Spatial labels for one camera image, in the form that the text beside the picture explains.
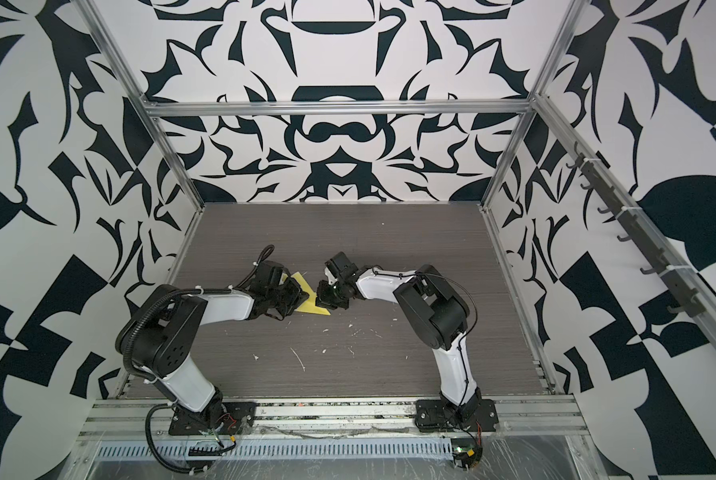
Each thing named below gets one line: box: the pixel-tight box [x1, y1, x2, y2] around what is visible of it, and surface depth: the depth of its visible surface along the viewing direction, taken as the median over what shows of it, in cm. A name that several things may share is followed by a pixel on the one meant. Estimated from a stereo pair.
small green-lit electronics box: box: [451, 438, 483, 469], surface depth 73 cm
